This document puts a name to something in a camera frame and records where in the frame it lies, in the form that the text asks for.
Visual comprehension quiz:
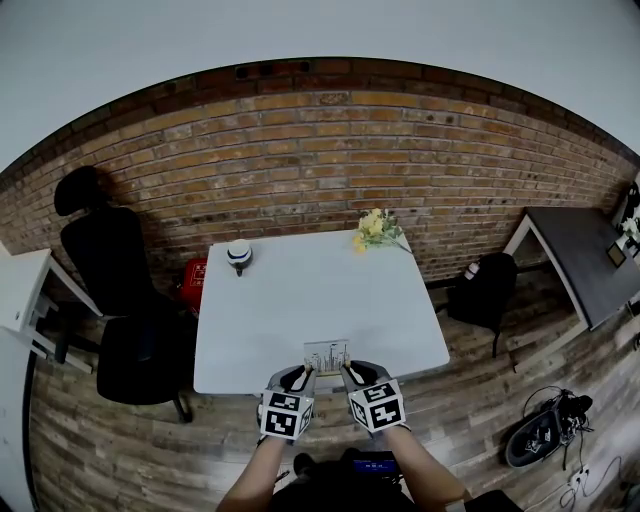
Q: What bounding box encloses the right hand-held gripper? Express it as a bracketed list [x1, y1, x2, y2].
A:
[339, 361, 405, 434]

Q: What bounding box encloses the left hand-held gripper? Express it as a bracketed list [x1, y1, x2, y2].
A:
[257, 364, 319, 446]

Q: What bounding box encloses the person's right forearm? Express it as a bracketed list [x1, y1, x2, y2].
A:
[382, 424, 474, 512]

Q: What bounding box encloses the person's left forearm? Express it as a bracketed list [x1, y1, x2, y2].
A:
[214, 437, 289, 512]

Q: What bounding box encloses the white square table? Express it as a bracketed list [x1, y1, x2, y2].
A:
[192, 229, 451, 396]

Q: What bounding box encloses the black chest-mounted device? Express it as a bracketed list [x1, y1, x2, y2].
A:
[351, 449, 399, 476]

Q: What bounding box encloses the person's dark clothing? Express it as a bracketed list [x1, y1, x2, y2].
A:
[272, 447, 521, 512]

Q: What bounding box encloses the brown and white mug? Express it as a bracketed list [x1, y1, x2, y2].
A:
[225, 238, 255, 278]

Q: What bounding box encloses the black backpack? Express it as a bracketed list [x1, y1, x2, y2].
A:
[446, 252, 519, 359]

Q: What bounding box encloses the red metal box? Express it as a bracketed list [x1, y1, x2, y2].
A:
[183, 258, 209, 314]

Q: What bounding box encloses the yellow flower bouquet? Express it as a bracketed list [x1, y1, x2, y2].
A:
[352, 208, 414, 255]

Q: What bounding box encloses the black open bag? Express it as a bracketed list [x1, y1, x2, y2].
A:
[503, 388, 595, 469]

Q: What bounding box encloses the black office chair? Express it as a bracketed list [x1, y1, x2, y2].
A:
[53, 165, 194, 424]

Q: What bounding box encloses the white power strip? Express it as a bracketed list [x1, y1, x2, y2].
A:
[569, 462, 594, 489]

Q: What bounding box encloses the dark grey table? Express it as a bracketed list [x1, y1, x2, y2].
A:
[502, 206, 640, 332]

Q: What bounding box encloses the small white table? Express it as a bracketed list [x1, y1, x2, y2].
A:
[0, 244, 104, 374]

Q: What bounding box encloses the white flower vase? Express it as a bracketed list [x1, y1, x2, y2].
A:
[621, 216, 640, 251]

